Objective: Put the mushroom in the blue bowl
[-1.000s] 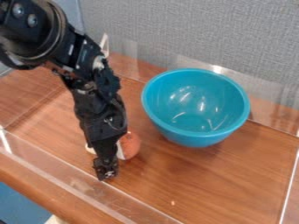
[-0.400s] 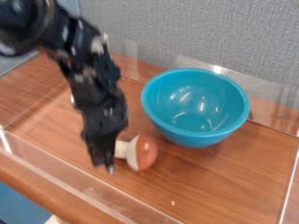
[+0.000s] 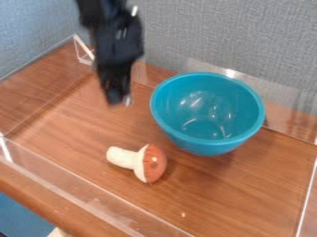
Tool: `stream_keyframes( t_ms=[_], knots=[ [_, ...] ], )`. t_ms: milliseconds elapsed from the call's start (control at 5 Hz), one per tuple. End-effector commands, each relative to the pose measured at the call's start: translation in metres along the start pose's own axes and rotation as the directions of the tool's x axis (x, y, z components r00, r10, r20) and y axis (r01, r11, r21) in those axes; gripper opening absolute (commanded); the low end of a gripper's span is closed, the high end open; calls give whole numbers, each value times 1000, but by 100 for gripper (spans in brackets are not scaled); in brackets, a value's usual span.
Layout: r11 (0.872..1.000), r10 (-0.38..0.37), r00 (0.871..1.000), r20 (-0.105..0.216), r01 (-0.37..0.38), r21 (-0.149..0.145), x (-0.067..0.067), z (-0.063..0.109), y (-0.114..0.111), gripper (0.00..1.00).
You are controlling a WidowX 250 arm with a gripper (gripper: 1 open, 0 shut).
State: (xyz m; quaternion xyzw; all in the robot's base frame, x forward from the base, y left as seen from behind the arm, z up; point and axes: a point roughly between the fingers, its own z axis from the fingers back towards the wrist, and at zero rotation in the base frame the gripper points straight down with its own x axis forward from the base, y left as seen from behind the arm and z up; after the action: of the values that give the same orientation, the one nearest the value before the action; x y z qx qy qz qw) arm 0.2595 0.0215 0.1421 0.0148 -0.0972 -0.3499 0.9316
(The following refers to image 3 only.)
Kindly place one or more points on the clear acrylic corner bracket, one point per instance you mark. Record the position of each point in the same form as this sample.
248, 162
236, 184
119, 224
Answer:
83, 52

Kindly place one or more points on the clear acrylic barrier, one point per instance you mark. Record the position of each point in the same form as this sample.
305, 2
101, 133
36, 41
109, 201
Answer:
281, 120
83, 209

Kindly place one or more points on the clear acrylic front barrier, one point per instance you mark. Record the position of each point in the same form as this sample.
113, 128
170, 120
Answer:
83, 209

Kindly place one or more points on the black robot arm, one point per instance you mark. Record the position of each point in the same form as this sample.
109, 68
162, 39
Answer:
109, 7

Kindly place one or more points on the brown and white toy mushroom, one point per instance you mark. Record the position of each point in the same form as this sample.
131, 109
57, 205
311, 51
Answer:
147, 162

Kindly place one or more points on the clear acrylic back barrier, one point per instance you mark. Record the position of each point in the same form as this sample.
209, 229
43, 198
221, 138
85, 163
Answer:
281, 120

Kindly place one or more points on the blue plastic bowl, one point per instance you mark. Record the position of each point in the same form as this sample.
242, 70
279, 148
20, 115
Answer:
208, 112

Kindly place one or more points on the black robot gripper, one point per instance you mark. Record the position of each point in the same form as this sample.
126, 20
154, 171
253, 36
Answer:
118, 42

